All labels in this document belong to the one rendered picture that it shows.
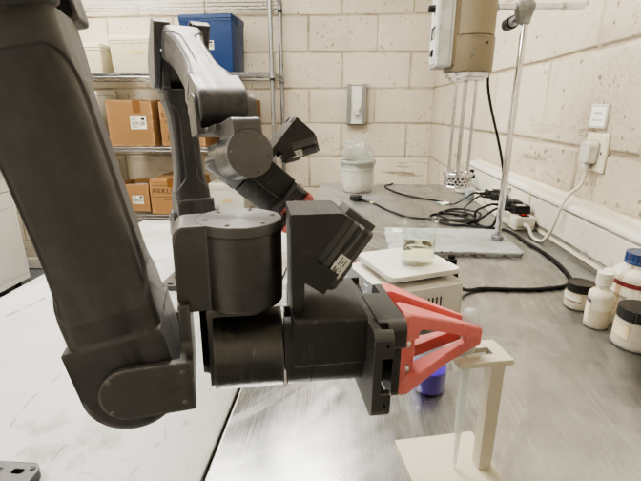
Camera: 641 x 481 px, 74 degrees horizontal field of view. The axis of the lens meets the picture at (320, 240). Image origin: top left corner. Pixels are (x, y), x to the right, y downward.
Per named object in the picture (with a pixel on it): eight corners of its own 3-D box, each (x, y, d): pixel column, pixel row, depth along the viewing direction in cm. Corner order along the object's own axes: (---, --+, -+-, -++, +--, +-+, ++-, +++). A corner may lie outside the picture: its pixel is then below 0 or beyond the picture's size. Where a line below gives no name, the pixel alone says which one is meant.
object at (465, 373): (450, 470, 37) (466, 312, 33) (445, 463, 38) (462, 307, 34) (463, 470, 38) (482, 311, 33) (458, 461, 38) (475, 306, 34)
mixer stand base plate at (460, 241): (389, 254, 96) (389, 249, 96) (382, 230, 115) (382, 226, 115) (525, 257, 95) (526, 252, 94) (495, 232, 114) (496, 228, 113)
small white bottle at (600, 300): (611, 326, 64) (624, 273, 62) (602, 333, 62) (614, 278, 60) (588, 318, 67) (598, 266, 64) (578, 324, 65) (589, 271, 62)
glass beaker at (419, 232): (411, 275, 62) (415, 220, 60) (392, 262, 67) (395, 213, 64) (445, 269, 64) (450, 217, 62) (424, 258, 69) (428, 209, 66)
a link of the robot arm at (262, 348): (293, 279, 34) (202, 282, 32) (300, 311, 28) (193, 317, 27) (293, 355, 36) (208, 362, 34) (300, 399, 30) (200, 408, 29)
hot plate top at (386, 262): (391, 283, 60) (391, 278, 60) (355, 257, 71) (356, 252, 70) (462, 273, 64) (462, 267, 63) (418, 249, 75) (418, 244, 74)
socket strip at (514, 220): (513, 230, 115) (516, 215, 114) (473, 200, 153) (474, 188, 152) (534, 231, 115) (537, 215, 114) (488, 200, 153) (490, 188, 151)
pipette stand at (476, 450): (425, 521, 34) (439, 384, 30) (394, 447, 41) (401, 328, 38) (518, 508, 35) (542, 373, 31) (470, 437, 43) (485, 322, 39)
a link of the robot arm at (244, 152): (289, 175, 52) (279, 73, 51) (220, 179, 48) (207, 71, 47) (257, 179, 63) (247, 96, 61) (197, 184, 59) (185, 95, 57)
